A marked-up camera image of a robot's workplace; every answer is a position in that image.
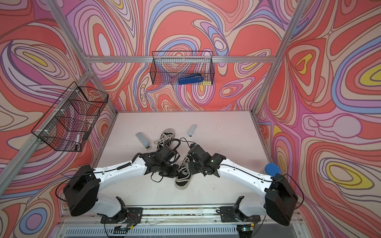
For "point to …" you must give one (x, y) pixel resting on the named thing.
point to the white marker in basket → (77, 141)
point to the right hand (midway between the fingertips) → (193, 170)
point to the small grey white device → (192, 130)
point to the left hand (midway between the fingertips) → (181, 175)
